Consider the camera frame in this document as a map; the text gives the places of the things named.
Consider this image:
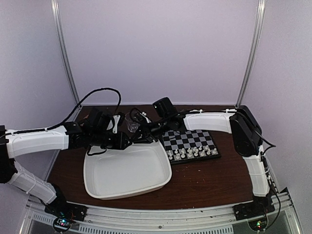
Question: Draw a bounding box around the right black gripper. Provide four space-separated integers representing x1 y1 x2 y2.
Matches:
131 116 171 143

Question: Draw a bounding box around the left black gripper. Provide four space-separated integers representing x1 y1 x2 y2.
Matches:
91 130 133 150

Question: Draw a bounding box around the white rectangular tray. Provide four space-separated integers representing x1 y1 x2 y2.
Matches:
83 141 172 200

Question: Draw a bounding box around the white chess queen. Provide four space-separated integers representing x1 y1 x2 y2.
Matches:
187 151 193 158

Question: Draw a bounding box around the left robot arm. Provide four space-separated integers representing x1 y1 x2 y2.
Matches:
0 108 131 216

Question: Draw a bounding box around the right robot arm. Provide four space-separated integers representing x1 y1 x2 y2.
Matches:
130 97 271 215

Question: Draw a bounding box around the clear drinking glass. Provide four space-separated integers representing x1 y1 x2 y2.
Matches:
125 112 139 133

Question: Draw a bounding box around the black and white chessboard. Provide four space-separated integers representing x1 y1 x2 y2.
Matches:
162 130 221 165

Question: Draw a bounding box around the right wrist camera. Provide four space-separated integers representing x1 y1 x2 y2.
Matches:
129 108 150 125

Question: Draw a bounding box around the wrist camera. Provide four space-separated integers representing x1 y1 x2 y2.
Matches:
112 115 124 134
129 108 150 125

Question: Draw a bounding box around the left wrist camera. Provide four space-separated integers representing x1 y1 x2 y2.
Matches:
112 115 124 134

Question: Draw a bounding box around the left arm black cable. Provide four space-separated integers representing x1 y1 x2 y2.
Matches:
43 87 122 132

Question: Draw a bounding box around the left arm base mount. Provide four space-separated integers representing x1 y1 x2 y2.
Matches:
44 203 87 221

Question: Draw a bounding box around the front aluminium rail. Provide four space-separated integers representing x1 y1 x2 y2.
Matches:
18 192 302 234

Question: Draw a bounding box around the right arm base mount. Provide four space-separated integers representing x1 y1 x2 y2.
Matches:
233 201 275 221

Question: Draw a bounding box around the left aluminium frame post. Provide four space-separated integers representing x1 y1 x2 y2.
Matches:
51 0 80 104

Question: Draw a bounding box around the aluminium frame post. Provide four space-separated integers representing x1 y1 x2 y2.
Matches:
235 0 267 107
51 0 80 104

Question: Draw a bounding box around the right aluminium frame post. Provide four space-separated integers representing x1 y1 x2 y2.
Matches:
235 0 267 107

